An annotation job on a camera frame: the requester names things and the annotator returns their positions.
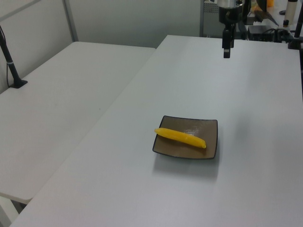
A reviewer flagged grey perforated metal panel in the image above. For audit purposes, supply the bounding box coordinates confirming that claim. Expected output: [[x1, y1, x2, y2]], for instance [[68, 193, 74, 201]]
[[199, 0, 220, 38]]

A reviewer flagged white adjacent table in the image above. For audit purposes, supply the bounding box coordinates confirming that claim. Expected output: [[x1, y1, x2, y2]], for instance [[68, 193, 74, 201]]
[[0, 41, 157, 227]]

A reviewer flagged yellow banana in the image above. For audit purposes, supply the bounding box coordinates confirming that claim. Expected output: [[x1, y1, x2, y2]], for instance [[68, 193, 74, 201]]
[[154, 127, 207, 149]]

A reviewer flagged black camera stand with clamp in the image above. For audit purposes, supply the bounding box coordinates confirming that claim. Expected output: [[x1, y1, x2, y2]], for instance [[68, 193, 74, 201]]
[[287, 13, 303, 51]]

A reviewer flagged square brown ceramic plate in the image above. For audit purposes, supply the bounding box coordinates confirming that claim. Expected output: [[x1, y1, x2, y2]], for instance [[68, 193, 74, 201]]
[[152, 115, 219, 160]]

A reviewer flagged black Franka gripper body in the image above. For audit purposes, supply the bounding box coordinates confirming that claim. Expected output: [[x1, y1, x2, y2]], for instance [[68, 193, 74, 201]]
[[218, 6, 243, 32]]

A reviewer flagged white cylinder with black ends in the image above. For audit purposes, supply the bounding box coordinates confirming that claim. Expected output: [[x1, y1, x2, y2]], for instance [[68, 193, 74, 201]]
[[282, 0, 298, 27]]

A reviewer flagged grey metal partition post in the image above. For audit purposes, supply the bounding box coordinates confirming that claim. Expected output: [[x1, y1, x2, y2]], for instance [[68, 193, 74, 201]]
[[62, 0, 79, 44]]

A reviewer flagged black pole stand square base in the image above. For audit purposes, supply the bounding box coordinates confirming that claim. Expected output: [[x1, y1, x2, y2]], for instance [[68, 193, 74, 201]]
[[0, 24, 28, 89]]

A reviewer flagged black electronics box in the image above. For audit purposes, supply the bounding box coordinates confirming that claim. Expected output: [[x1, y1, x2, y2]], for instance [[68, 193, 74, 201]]
[[247, 24, 277, 41]]

